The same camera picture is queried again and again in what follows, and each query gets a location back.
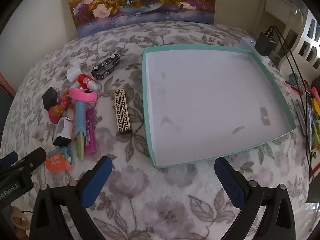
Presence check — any colourful toys pile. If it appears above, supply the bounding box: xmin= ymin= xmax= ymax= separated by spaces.
xmin=288 ymin=72 xmax=319 ymax=178

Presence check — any magenta lead refill case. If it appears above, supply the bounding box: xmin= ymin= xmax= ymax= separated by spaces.
xmin=85 ymin=108 xmax=97 ymax=155

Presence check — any red white glue bottle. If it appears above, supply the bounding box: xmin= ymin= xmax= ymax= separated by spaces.
xmin=77 ymin=74 xmax=99 ymax=91

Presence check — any black plugged power adapter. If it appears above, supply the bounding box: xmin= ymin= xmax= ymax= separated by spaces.
xmin=254 ymin=33 xmax=276 ymax=56

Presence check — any orange tape measure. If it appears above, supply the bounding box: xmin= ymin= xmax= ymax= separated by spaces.
xmin=45 ymin=146 xmax=74 ymax=173

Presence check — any white charger cube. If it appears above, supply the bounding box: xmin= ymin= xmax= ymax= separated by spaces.
xmin=66 ymin=65 xmax=82 ymax=83

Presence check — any black cable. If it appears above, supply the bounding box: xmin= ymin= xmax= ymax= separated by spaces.
xmin=265 ymin=25 xmax=316 ymax=178

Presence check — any floral grey white blanket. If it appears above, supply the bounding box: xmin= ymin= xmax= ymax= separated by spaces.
xmin=0 ymin=21 xmax=313 ymax=240

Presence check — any teal shallow box tray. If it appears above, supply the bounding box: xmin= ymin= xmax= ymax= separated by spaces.
xmin=142 ymin=44 xmax=296 ymax=168

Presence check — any floral painting canvas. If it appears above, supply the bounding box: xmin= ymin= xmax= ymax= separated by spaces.
xmin=68 ymin=0 xmax=216 ymax=37

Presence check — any black toy car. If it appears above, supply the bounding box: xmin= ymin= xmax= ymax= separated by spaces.
xmin=91 ymin=54 xmax=120 ymax=80

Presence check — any pink orange doll figure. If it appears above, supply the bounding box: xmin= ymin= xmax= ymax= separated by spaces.
xmin=49 ymin=89 xmax=74 ymax=124

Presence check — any pink wristband watch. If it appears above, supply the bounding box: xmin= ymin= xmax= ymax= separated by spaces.
xmin=68 ymin=88 xmax=98 ymax=103

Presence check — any white smart watch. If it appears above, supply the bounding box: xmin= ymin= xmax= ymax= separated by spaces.
xmin=53 ymin=117 xmax=73 ymax=147

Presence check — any black charger adapter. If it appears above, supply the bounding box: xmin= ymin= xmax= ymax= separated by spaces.
xmin=42 ymin=87 xmax=58 ymax=111

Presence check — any white power strip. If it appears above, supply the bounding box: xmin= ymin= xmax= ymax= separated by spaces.
xmin=239 ymin=37 xmax=270 ymax=65

